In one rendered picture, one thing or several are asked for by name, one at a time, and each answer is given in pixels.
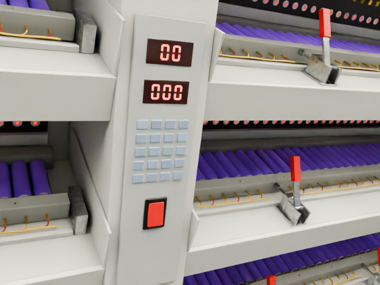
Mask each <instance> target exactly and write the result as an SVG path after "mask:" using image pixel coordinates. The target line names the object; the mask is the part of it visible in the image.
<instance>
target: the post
mask: <svg viewBox="0 0 380 285"><path fill-rule="evenodd" d="M107 1H108V2H109V3H110V4H111V5H112V6H113V7H114V8H115V9H116V10H117V12H119V13H120V15H121V16H122V17H123V18H124V19H125V20H126V24H125V28H124V35H123V42H122V49H121V53H120V60H119V67H118V74H117V77H116V85H115V92H114V98H113V105H112V109H111V117H110V120H109V121H69V139H68V157H69V152H70V141H71V130H72V128H74V130H75V133H76V135H77V139H78V141H79V144H80V147H81V149H82V152H83V155H84V158H85V160H86V163H87V166H88V169H89V172H90V174H91V177H92V180H93V182H94V186H95V188H96V191H97V193H98V196H99V199H100V202H101V205H102V207H103V210H104V212H105V216H106V218H107V221H108V224H109V226H110V229H111V232H112V236H111V241H110V246H109V252H108V255H107V261H106V266H105V272H104V275H103V281H102V285H116V271H117V262H118V246H119V230H120V215H121V206H122V190H123V174H124V159H125V150H126V134H127V118H128V103H129V87H130V78H131V63H132V47H133V31H134V22H135V13H139V14H147V15H154V16H161V17H166V18H174V19H182V20H189V21H197V22H202V23H206V24H207V25H206V35H205V43H204V53H203V58H202V67H201V76H200V86H199V91H198V100H197V109H196V119H195V127H194V133H193V142H192V151H191V160H190V166H189V175H188V184H187V193H186V199H185V208H184V217H183V226H182V235H181V241H180V250H179V259H178V268H177V273H176V280H174V281H171V282H166V283H162V284H157V285H183V277H184V268H185V259H186V254H187V246H188V237H189V228H190V223H191V214H192V206H193V197H194V192H195V183H196V174H197V166H198V157H199V152H200V143H201V134H202V126H203V121H204V112H205V103H206V94H207V89H208V81H209V72H210V63H211V54H212V49H213V41H214V32H215V23H216V18H217V9H218V1H219V0H107Z"/></svg>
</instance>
